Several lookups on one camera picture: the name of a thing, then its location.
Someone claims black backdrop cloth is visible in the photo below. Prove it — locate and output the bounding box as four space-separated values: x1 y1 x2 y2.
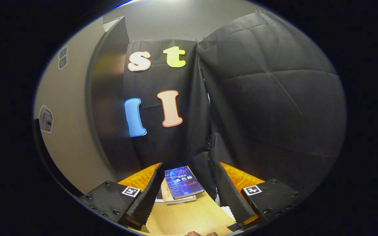
196 11 347 210
123 39 217 199

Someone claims white paper sheet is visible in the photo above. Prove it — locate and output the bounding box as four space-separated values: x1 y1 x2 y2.
221 206 239 221

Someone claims grey double-door shoe cabinet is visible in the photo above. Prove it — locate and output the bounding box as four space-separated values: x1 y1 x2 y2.
87 16 143 181

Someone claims blue book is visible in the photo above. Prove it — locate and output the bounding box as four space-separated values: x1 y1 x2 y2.
164 166 205 200

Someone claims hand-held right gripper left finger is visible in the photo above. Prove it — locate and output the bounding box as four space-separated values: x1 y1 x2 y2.
78 162 164 230

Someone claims beige book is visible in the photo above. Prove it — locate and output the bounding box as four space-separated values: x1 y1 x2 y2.
160 179 197 203

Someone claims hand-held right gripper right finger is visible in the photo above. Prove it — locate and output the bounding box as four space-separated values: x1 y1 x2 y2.
215 161 308 229

